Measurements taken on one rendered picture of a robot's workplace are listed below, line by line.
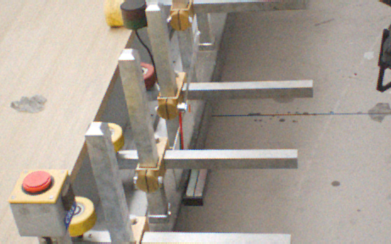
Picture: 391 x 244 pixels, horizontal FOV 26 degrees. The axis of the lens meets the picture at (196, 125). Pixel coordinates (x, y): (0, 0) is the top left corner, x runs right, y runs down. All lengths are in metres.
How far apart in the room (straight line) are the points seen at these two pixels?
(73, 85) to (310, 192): 1.22
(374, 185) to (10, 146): 1.53
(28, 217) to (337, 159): 2.06
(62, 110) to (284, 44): 2.05
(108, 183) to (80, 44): 0.77
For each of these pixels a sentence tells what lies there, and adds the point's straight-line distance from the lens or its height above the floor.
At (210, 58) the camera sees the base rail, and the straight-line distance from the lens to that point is 2.43.
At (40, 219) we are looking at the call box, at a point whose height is 1.19.
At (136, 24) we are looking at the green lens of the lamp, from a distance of 1.87.
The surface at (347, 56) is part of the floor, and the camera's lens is 3.73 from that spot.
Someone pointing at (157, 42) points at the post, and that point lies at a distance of 1.89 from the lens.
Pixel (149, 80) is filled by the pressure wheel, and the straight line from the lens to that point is 2.00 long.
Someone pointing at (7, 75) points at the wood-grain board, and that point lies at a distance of 2.14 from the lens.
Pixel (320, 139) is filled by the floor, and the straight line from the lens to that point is 3.23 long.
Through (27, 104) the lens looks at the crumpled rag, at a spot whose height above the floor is 0.91.
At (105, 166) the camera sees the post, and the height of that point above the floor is 1.06.
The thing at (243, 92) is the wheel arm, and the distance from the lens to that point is 1.98.
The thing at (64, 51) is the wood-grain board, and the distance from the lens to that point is 2.18.
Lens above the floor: 1.93
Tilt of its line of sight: 35 degrees down
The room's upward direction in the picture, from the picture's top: 9 degrees counter-clockwise
